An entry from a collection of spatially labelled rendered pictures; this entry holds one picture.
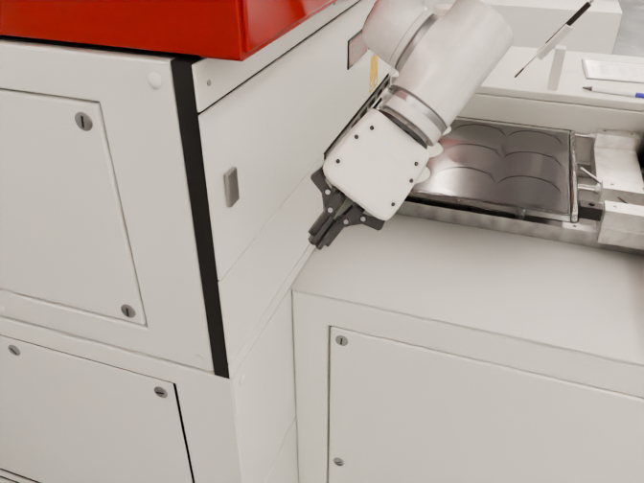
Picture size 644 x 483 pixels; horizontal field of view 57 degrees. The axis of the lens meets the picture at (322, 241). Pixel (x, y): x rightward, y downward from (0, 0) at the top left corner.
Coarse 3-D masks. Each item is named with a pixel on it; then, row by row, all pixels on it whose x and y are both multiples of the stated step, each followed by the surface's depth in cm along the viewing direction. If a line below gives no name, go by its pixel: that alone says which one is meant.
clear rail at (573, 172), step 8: (568, 136) 120; (576, 144) 116; (576, 152) 112; (576, 160) 109; (576, 168) 107; (576, 176) 104; (576, 184) 101; (576, 192) 99; (576, 200) 96; (576, 208) 94
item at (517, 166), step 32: (480, 128) 123; (512, 128) 122; (448, 160) 110; (480, 160) 110; (512, 160) 110; (544, 160) 110; (448, 192) 99; (480, 192) 100; (512, 192) 100; (544, 192) 100
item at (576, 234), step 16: (400, 208) 108; (416, 208) 107; (432, 208) 106; (448, 208) 105; (464, 208) 105; (464, 224) 105; (480, 224) 104; (496, 224) 103; (512, 224) 102; (528, 224) 101; (544, 224) 100; (560, 224) 100; (576, 224) 100; (560, 240) 101; (576, 240) 100; (592, 240) 99
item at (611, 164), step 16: (592, 144) 122; (592, 160) 117; (608, 160) 114; (624, 160) 114; (608, 176) 108; (624, 176) 108; (640, 176) 108; (608, 240) 94; (624, 240) 94; (640, 240) 93
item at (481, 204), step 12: (420, 192) 99; (456, 204) 98; (468, 204) 97; (480, 204) 96; (492, 204) 96; (504, 204) 95; (528, 216) 94; (540, 216) 94; (552, 216) 93; (564, 216) 93; (576, 216) 92
